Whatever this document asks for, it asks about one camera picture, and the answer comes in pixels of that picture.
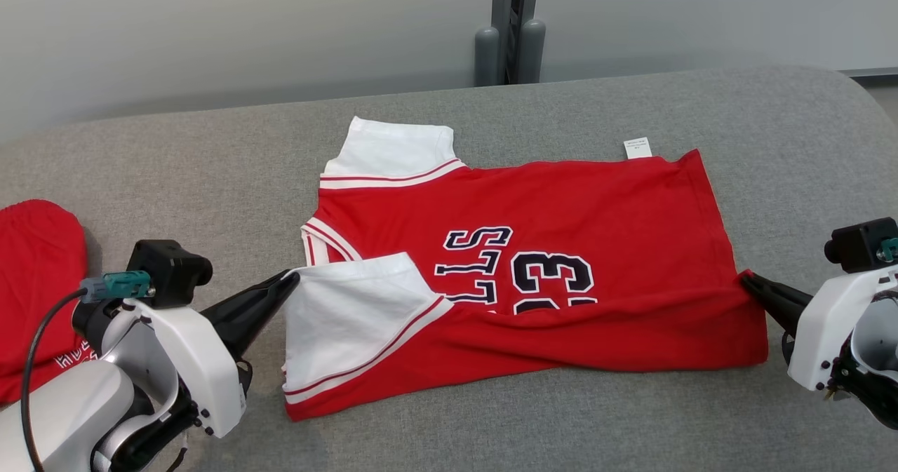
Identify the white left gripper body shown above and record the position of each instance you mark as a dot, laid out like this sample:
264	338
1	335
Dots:
203	367

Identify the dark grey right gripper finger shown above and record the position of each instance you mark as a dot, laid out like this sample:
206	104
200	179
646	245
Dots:
782	311
779	291

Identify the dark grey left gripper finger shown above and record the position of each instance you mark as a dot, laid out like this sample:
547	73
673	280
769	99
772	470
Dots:
245	304
256	326

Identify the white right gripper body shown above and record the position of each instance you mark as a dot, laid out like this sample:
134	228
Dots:
828	332

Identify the red printed basketball shorts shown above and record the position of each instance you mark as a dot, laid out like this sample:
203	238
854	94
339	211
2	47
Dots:
38	268

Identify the red white basketball jersey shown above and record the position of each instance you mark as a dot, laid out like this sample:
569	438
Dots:
596	198

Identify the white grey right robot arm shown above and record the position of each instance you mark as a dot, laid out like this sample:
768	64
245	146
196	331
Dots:
877	339

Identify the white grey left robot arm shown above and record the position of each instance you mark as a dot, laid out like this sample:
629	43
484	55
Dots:
63	416

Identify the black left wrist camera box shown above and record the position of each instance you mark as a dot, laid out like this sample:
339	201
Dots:
168	268

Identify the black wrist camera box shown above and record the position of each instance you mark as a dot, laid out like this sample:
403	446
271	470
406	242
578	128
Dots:
859	244
168	268

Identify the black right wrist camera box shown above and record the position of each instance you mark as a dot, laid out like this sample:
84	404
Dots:
859	244

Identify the grey partition post with feet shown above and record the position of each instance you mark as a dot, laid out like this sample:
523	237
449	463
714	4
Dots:
531	51

